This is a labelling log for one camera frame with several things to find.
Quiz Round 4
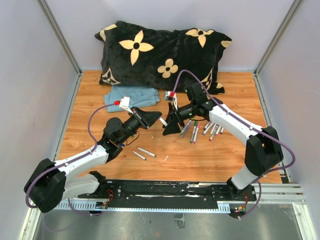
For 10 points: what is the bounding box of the light blue capped marker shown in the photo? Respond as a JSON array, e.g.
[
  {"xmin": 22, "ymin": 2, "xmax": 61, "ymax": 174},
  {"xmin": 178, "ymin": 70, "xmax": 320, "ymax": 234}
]
[{"xmin": 159, "ymin": 117, "xmax": 168, "ymax": 128}]

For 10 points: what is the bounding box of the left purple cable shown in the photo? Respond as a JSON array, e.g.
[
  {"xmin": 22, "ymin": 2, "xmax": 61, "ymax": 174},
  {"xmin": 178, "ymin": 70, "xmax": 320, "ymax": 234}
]
[{"xmin": 24, "ymin": 100, "xmax": 121, "ymax": 217}]

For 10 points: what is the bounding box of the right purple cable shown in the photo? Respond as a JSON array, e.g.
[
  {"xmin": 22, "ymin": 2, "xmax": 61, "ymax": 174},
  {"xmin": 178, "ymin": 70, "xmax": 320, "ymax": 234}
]
[{"xmin": 169, "ymin": 69, "xmax": 296, "ymax": 221}]

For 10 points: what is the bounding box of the grey marker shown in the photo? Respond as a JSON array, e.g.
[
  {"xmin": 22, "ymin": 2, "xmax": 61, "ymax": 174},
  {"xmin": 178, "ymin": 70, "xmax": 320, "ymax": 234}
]
[{"xmin": 180, "ymin": 119, "xmax": 193, "ymax": 138}]

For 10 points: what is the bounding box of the aluminium frame rail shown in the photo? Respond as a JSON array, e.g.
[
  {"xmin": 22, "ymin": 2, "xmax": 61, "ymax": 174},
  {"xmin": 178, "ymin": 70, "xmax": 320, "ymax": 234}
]
[{"xmin": 36, "ymin": 0, "xmax": 83, "ymax": 76}]

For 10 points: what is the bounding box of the sky blue capped marker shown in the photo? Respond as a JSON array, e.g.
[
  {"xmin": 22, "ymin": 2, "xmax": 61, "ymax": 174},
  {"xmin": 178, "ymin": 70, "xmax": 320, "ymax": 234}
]
[{"xmin": 202, "ymin": 122, "xmax": 214, "ymax": 135}]

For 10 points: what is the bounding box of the blue capped white marker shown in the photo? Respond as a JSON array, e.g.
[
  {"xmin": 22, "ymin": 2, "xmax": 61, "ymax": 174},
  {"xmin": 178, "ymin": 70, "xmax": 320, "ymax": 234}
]
[{"xmin": 132, "ymin": 150, "xmax": 147, "ymax": 161}]

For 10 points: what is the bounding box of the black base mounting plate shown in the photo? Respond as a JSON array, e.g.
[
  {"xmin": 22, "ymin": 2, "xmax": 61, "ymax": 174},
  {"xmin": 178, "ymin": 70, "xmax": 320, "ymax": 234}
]
[{"xmin": 78, "ymin": 179, "xmax": 257, "ymax": 211}]

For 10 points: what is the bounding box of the purple capped pen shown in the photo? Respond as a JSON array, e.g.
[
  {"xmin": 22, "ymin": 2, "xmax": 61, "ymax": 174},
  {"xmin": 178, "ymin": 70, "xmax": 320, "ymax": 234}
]
[{"xmin": 209, "ymin": 123, "xmax": 219, "ymax": 142}]

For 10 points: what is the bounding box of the black floral pillow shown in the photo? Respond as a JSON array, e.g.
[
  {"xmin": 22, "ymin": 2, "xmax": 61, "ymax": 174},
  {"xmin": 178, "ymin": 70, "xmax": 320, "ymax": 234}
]
[{"xmin": 94, "ymin": 20, "xmax": 232, "ymax": 95}]

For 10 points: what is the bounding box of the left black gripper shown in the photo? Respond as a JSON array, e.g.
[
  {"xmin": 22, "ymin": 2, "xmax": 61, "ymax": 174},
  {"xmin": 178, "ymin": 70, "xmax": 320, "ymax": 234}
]
[{"xmin": 118, "ymin": 106, "xmax": 162, "ymax": 144}]

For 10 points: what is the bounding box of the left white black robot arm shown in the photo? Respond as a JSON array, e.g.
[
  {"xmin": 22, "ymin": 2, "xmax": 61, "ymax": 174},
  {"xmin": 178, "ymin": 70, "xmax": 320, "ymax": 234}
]
[{"xmin": 23, "ymin": 106, "xmax": 162, "ymax": 213}]

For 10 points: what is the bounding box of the green capped white marker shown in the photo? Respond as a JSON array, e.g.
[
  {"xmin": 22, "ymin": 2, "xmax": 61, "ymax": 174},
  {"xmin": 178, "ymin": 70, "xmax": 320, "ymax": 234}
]
[{"xmin": 137, "ymin": 147, "xmax": 157, "ymax": 158}]

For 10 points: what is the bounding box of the purple cable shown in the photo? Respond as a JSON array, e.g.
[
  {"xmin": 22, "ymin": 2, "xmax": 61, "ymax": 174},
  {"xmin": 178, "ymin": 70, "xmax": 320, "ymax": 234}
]
[
  {"xmin": 169, "ymin": 69, "xmax": 296, "ymax": 221},
  {"xmin": 24, "ymin": 100, "xmax": 121, "ymax": 217}
]

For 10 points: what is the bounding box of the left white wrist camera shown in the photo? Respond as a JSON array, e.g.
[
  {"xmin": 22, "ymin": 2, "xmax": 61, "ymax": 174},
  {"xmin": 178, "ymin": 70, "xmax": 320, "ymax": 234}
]
[{"xmin": 119, "ymin": 96, "xmax": 133, "ymax": 114}]

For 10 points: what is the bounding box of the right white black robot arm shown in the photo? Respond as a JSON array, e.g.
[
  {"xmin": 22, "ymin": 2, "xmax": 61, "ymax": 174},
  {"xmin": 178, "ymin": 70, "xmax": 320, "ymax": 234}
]
[{"xmin": 162, "ymin": 83, "xmax": 284, "ymax": 200}]

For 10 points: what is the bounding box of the light blue folded cloth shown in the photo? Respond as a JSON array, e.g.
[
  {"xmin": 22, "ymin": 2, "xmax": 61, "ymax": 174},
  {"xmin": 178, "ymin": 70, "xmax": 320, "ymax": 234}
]
[{"xmin": 104, "ymin": 85, "xmax": 160, "ymax": 108}]

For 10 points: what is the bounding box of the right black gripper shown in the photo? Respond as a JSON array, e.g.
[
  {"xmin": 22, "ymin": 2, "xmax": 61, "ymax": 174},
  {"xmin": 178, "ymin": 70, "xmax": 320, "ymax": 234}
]
[{"xmin": 162, "ymin": 101, "xmax": 197, "ymax": 136}]

